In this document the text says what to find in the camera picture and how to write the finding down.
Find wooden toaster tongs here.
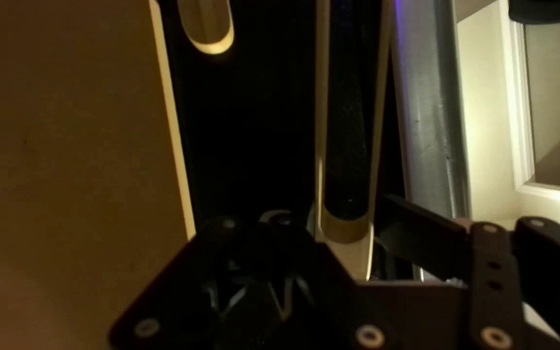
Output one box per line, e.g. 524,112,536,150
310,0,394,283

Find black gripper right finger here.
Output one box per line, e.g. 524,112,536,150
375,193,560,350

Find metal bar handle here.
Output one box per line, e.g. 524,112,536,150
174,0,236,57

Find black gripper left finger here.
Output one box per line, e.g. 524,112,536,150
106,211,384,350

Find tall wooden cabinet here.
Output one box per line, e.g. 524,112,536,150
0,0,198,350

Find white doorway trim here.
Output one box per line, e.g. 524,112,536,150
452,0,560,226

